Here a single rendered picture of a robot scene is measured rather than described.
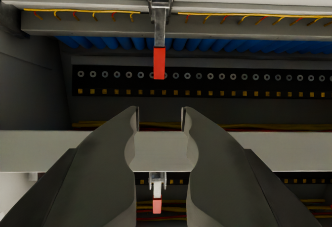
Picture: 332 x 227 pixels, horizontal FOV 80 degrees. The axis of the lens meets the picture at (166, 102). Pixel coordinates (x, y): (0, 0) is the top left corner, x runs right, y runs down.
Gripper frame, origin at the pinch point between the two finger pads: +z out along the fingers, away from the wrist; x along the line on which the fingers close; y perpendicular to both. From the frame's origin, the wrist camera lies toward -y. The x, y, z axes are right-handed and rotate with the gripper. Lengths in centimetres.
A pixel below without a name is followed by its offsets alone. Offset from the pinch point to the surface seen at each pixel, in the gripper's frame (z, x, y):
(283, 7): 12.0, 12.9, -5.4
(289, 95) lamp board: 20.3, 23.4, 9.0
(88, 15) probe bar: 14.2, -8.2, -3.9
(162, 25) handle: 9.0, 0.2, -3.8
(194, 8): 11.9, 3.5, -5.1
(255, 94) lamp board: 20.3, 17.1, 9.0
